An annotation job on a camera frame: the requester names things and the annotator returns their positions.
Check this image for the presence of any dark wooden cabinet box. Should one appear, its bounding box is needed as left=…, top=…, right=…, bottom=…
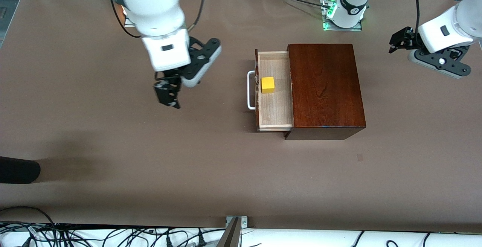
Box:
left=284, top=44, right=367, bottom=140

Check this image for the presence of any small metal bracket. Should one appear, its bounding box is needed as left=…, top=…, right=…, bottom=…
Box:
left=225, top=215, right=248, bottom=228

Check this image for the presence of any dark metal beam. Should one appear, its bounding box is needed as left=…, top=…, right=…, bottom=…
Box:
left=217, top=217, right=242, bottom=247

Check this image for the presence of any wooden drawer with metal handle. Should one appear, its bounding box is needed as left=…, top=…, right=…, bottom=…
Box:
left=247, top=49, right=294, bottom=132

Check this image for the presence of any yellow cube block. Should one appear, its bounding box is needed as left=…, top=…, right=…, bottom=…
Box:
left=261, top=77, right=276, bottom=94

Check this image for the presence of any black cylindrical object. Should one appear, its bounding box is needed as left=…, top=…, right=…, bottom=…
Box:
left=0, top=157, right=41, bottom=184

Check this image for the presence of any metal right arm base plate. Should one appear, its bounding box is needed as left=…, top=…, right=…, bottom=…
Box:
left=123, top=13, right=139, bottom=28

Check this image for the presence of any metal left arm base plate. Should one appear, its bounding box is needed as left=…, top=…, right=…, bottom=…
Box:
left=322, top=0, right=363, bottom=32

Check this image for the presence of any black floor loop cable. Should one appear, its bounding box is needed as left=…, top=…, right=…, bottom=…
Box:
left=0, top=206, right=58, bottom=227

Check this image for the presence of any brown table cover sheet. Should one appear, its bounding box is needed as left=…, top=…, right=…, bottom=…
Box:
left=0, top=0, right=482, bottom=233

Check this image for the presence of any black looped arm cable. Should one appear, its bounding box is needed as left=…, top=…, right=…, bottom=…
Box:
left=109, top=0, right=142, bottom=39

